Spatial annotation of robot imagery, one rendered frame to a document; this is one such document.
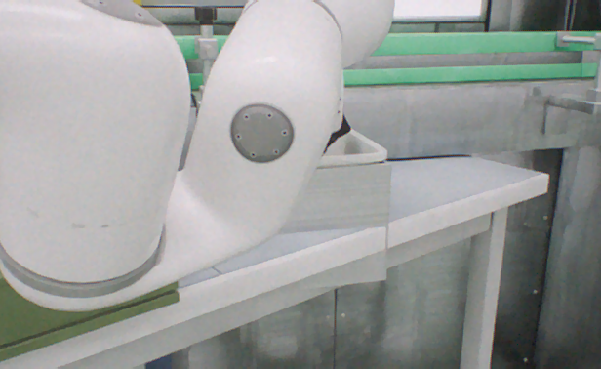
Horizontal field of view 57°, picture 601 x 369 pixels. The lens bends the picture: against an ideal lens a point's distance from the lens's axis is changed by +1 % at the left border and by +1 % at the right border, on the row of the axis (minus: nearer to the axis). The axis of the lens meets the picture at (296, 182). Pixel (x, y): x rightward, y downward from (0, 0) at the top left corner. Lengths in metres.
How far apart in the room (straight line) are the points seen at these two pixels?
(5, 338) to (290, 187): 0.25
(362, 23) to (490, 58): 0.61
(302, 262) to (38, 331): 0.28
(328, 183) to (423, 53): 0.41
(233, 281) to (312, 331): 0.77
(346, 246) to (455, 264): 0.75
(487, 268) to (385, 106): 0.33
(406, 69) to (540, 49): 0.26
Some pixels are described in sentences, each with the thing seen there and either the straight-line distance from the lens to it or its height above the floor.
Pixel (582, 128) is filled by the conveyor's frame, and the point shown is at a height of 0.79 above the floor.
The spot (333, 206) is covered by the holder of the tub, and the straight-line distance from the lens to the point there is 0.66.
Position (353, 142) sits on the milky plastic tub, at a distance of 0.76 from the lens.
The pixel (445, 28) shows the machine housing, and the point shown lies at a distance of 1.22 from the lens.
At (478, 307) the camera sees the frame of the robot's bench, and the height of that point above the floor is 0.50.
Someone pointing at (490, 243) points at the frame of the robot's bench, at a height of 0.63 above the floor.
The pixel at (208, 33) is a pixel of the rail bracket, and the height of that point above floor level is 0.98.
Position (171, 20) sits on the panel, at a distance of 1.04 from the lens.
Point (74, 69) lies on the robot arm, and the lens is 0.22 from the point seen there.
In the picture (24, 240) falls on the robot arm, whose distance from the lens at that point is 0.29.
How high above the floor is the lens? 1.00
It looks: 17 degrees down
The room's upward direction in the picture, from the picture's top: straight up
